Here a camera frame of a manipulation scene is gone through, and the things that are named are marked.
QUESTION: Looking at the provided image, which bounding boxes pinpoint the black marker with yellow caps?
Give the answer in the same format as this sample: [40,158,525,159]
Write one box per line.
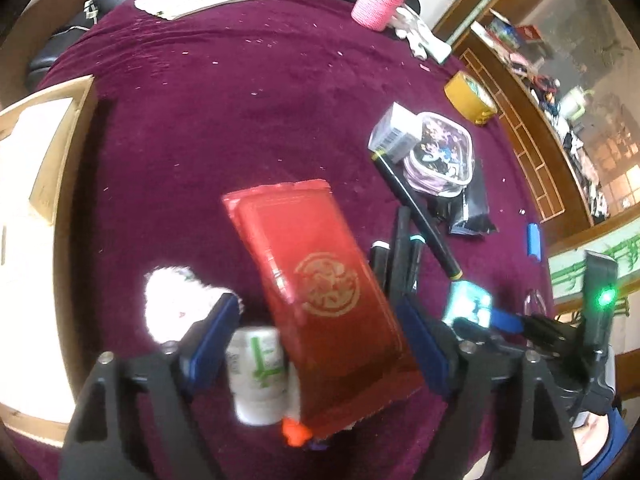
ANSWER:
[371,151,465,282]

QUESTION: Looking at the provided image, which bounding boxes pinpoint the black marker with white cap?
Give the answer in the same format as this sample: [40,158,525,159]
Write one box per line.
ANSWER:
[369,241,392,293]

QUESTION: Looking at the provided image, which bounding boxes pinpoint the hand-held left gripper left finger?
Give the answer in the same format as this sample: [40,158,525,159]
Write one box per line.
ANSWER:
[59,292,246,480]

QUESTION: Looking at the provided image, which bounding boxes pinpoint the small white bottle green print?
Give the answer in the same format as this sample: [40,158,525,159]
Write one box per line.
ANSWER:
[226,326,291,426]

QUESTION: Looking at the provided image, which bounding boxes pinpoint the clear container with printed lid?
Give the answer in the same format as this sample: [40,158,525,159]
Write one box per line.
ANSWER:
[402,111,476,197]

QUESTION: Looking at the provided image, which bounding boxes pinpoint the person's right forearm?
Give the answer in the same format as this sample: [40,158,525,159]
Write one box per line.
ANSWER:
[572,405,630,480]

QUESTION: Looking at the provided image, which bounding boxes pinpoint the green patterned panel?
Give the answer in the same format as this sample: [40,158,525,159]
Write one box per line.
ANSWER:
[547,232,640,311]

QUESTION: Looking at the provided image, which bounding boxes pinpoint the plain black marker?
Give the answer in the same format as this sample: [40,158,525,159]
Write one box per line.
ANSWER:
[387,206,412,293]

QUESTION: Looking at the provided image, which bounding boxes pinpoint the clutter on cabinet shelf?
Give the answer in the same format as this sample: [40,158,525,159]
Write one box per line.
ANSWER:
[480,7,611,221]

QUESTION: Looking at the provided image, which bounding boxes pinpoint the cardboard box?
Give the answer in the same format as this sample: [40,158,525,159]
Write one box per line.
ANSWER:
[0,75,98,446]

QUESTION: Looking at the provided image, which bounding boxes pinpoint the brown wooden furniture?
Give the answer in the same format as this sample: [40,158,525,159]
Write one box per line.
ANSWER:
[0,0,116,106]

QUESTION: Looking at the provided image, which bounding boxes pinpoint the small white carton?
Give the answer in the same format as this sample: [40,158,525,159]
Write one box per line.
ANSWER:
[367,102,426,163]

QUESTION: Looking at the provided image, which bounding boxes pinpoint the small orange object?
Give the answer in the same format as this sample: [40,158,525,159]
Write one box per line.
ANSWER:
[281,417,313,448]

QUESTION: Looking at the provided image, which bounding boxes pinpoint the white cloth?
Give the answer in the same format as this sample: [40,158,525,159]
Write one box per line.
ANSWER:
[390,7,453,64]

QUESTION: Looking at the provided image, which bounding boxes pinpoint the yellow tape roll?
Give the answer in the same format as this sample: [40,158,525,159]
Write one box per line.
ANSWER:
[444,71,498,126]

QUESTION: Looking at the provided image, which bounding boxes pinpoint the small teal packet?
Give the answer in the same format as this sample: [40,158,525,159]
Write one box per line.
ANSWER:
[442,280,493,328]

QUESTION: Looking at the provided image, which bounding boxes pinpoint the black marker light blue cap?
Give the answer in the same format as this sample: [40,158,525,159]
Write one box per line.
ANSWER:
[404,234,426,291]

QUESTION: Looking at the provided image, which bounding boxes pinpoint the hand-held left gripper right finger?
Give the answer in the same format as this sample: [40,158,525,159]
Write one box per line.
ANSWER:
[395,292,583,480]

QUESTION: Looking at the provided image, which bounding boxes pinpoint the red foil packet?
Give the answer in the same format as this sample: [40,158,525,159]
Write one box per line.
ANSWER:
[221,178,426,438]

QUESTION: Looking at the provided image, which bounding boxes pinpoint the clear glass dish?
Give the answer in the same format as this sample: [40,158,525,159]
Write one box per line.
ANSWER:
[522,287,553,317]

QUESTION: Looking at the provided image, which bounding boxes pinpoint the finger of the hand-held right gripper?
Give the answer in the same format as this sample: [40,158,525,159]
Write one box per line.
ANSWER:
[487,307,526,335]

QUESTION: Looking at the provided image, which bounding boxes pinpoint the black foil packet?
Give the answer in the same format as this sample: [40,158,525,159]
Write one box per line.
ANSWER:
[430,160,498,237]

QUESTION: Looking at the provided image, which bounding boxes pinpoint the wooden cabinet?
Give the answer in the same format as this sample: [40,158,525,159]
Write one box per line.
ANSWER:
[432,0,640,251]

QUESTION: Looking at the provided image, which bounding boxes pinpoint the small blue cylinder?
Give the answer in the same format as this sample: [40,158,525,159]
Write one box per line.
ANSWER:
[526,222,543,262]

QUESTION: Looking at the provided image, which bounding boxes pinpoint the white fluffy ball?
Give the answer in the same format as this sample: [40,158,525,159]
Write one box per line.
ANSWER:
[144,265,236,346]

